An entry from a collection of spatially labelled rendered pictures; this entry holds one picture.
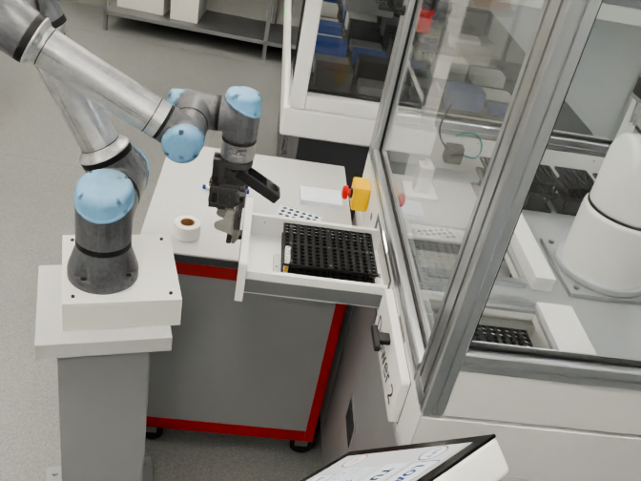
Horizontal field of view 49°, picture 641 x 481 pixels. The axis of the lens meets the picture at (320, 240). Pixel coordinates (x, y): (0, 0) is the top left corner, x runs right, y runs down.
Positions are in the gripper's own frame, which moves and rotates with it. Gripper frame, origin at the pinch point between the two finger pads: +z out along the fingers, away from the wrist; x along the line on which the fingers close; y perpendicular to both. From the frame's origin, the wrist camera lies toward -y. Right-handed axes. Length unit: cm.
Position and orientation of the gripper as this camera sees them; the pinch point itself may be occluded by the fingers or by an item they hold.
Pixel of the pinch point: (237, 234)
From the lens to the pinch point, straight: 166.6
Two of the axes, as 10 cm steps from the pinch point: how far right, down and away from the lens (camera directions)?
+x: 0.3, 5.5, -8.3
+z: -1.7, 8.3, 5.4
